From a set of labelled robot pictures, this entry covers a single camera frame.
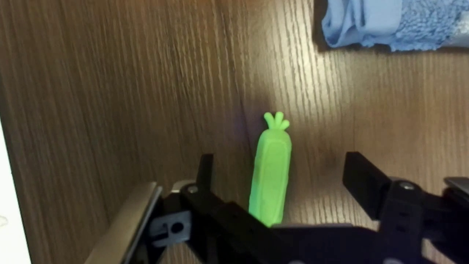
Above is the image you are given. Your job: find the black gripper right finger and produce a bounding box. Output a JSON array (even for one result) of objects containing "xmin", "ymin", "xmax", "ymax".
[{"xmin": 341, "ymin": 151, "xmax": 425, "ymax": 236}]

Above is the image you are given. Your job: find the blue folded towel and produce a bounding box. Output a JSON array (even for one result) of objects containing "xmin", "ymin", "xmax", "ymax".
[{"xmin": 319, "ymin": 0, "xmax": 469, "ymax": 53}]

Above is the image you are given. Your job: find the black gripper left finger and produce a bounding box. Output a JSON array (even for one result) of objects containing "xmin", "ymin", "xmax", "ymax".
[{"xmin": 180, "ymin": 152, "xmax": 272, "ymax": 246}]

